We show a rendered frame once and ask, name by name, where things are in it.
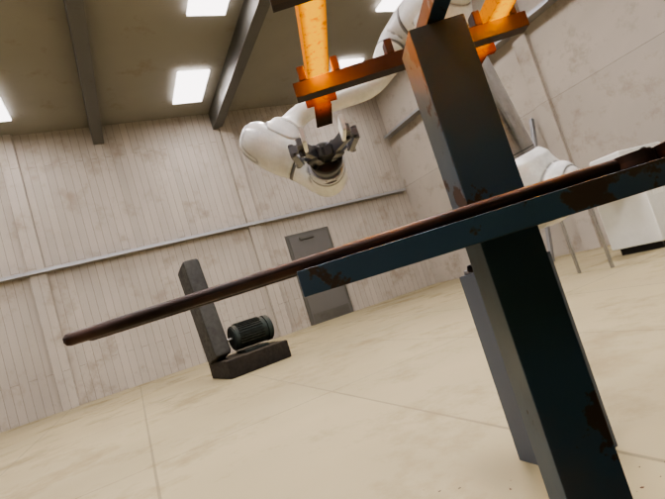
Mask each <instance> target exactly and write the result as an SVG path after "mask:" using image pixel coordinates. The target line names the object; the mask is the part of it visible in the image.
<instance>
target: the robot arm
mask: <svg viewBox="0 0 665 499"><path fill-rule="evenodd" d="M422 4H423V0H403V1H402V2H401V3H400V5H399V6H398V7H397V9H396V10H395V12H394V13H393V15H392V17H391V19H390V20H389V22H388V24H387V25H386V27H385V29H384V30H383V32H382V34H381V36H380V38H379V41H378V44H377V46H376V49H375V52H374V55H373V58H375V57H378V56H381V55H384V52H383V49H382V46H383V40H386V39H389V38H390V39H391V42H392V45H393V48H394V51H397V50H402V49H404V48H405V44H406V40H407V36H408V32H409V30H412V29H415V28H416V26H417V22H418V18H419V14H420V11H421V8H422ZM471 12H473V9H472V0H451V1H450V4H449V6H448V9H447V12H446V15H445V17H444V19H446V18H450V17H453V16H456V15H459V14H464V16H465V19H466V22H467V25H468V28H470V26H469V23H468V18H469V16H470V14H471ZM482 67H483V70H484V72H485V75H486V78H487V81H488V84H489V87H490V90H491V93H492V95H493V98H494V101H495V104H496V107H497V110H498V113H499V115H500V118H501V121H502V124H503V127H504V130H505V133H506V135H507V138H508V141H509V144H510V147H511V150H512V153H513V156H514V158H515V161H516V164H517V167H518V170H519V173H520V176H521V178H522V183H523V186H528V185H531V184H534V183H537V182H540V181H543V180H546V179H550V178H553V177H556V176H559V175H563V174H566V173H569V172H572V171H576V170H579V169H580V168H579V167H578V166H577V165H575V164H573V163H571V162H569V161H567V160H559V159H558V158H557V157H556V156H554V155H553V154H552V153H551V152H550V151H549V150H548V149H545V148H542V147H540V146H538V147H535V146H534V144H533V142H532V140H531V138H530V136H529V134H528V132H527V131H526V129H525V127H524V125H523V122H522V120H521V118H520V116H519V114H518V112H517V111H516V109H515V107H514V105H513V103H512V101H511V99H510V97H509V95H508V93H507V91H506V89H505V88H504V86H503V84H502V82H501V80H500V78H499V76H498V74H497V72H496V70H495V68H494V66H493V64H492V63H491V61H490V59H489V58H488V56H486V58H485V60H484V61H483V63H482ZM397 73H398V72H397ZM397 73H394V74H390V75H387V76H384V77H381V78H378V79H375V80H371V81H368V82H365V83H362V84H359V85H355V86H352V87H349V88H346V89H343V90H340V91H337V92H336V97H337V100H333V101H331V102H332V112H335V111H338V110H341V109H344V108H347V107H350V106H353V105H356V104H359V103H362V102H364V101H367V100H369V99H371V98H373V97H374V96H376V95H377V94H379V93H380V92H381V91H382V90H383V89H384V88H385V87H386V86H387V85H388V84H389V83H390V81H391V80H392V79H393V78H394V76H395V75H396V74H397ZM315 118H316V115H315V108H314V107H311V108H307V105H306V102H303V103H299V104H297V105H295V106H294V107H293V108H291V109H290V110H289V111H288V112H287V113H286V114H285V115H284V116H283V117H275V118H273V119H272V120H271V121H268V122H266V123H263V122H252V123H249V124H248V125H246V126H245V127H244V128H243V129H242V131H241V134H240V138H239V147H240V149H241V151H242V153H243V154H244V155H245V156H246V157H247V158H248V159H249V160H250V161H252V162H253V163H254V164H256V165H258V166H259V167H261V168H263V169H265V170H267V171H269V172H271V173H273V174H276V175H278V176H281V177H285V178H288V179H290V180H293V181H295V182H297V183H299V184H301V185H302V186H304V187H306V188H307V189H309V190H310V191H312V192H314V193H316V194H318V195H320V196H323V197H332V196H335V195H336V194H338V193H339V192H340V191H341V190H342V189H343V187H344V186H345V183H346V181H347V167H346V164H345V159H344V156H343V155H344V152H345V151H347V150H348V151H351V152H355V151H356V145H357V143H358V140H359V138H360V136H359V133H358V130H357V127H356V125H353V126H351V127H350V126H349V124H348V123H345V122H344V119H343V117H342V114H338V130H339V133H338V134H337V135H336V136H335V138H334V139H332V140H330V141H329V142H321V143H318V144H316V145H312V146H311V145H309V144H307V141H306V138H305V135H304V131H303V128H304V126H305V125H306V124H307V123H308V122H310V121H311V120H313V119H315Z"/></svg>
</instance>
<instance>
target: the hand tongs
mask: <svg viewBox="0 0 665 499"><path fill-rule="evenodd" d="M662 157H665V142H663V143H661V144H659V145H657V146H655V147H653V148H652V147H648V148H644V149H641V150H636V151H633V152H630V153H627V154H625V155H622V156H620V157H617V158H615V159H612V160H609V161H606V162H602V163H599V164H596V165H592V166H589V167H586V168H582V169H579V170H576V171H572V172H569V173H566V174H563V175H559V176H556V177H553V178H550V179H546V180H543V181H540V182H537V183H534V184H531V185H528V186H525V187H522V188H519V189H516V190H513V191H510V192H506V193H503V194H500V195H497V196H494V197H491V198H488V199H485V200H481V201H478V202H475V203H472V204H469V205H466V206H463V207H460V208H456V209H453V210H450V211H447V212H444V213H441V214H438V215H435V216H431V217H428V218H425V219H422V220H419V221H416V222H413V223H411V224H407V225H404V226H401V227H398V228H395V229H392V230H389V231H386V232H382V233H379V234H376V235H373V236H370V237H367V238H364V239H361V240H358V241H354V242H351V243H348V244H345V245H342V246H339V247H336V248H333V249H327V250H324V251H321V252H318V253H315V254H312V255H309V256H305V257H302V258H299V259H296V260H293V261H290V262H287V263H284V264H280V265H277V266H274V267H271V268H268V269H265V270H262V271H259V272H256V273H253V274H250V275H247V276H244V277H241V278H238V279H235V280H232V281H228V282H225V283H222V284H219V285H216V286H213V287H210V288H207V289H203V290H200V291H197V292H194V293H191V294H188V295H185V296H182V297H179V298H175V299H172V300H169V301H166V302H163V303H160V304H157V305H154V306H150V307H147V308H144V309H141V310H138V311H136V312H133V313H130V314H127V315H123V316H120V317H117V318H114V319H111V320H108V321H105V322H102V323H98V324H95V325H92V326H89V327H86V328H83V329H80V330H77V331H73V332H70V333H67V334H66V335H64V337H63V339H62V340H63V343H64V344H65V345H67V346H74V345H77V344H80V343H84V342H87V341H95V340H98V339H102V338H105V337H108V336H111V335H114V334H117V333H120V332H123V331H126V330H129V329H132V328H135V327H139V326H142V325H145V324H148V323H151V322H154V321H158V320H161V319H164V318H167V317H170V316H173V315H176V314H180V313H183V312H186V311H189V310H192V309H195V308H199V307H202V306H205V305H208V304H211V303H214V302H218V301H221V300H224V299H227V298H230V297H233V296H237V295H240V294H242V293H245V292H248V291H251V290H254V289H258V288H261V287H264V286H267V285H270V284H273V283H277V282H280V281H283V280H286V279H289V278H292V277H296V276H298V274H297V271H300V270H303V269H306V268H309V267H312V266H316V265H319V264H322V263H325V262H328V261H332V260H335V259H338V258H341V257H344V256H348V255H351V254H354V253H357V252H361V251H364V250H369V249H372V248H376V247H379V246H382V245H385V244H388V243H391V242H394V241H397V240H400V239H403V238H407V237H410V236H413V235H416V234H420V233H423V232H426V231H429V230H432V229H436V228H439V227H442V226H445V225H448V224H452V223H455V222H458V221H461V220H464V219H468V218H471V217H474V216H477V215H481V214H484V213H487V212H490V211H493V210H497V209H500V208H503V207H506V206H509V205H513V204H516V203H519V202H521V201H524V200H528V199H531V198H534V197H537V196H541V195H544V194H547V193H550V192H553V191H557V190H560V189H563V188H566V187H569V186H573V185H576V184H579V183H582V182H585V181H589V180H592V179H595V178H598V177H602V176H605V175H608V174H611V173H614V172H618V171H621V170H624V169H627V168H630V167H634V166H637V165H640V164H643V163H646V162H649V161H652V160H655V159H658V158H662Z"/></svg>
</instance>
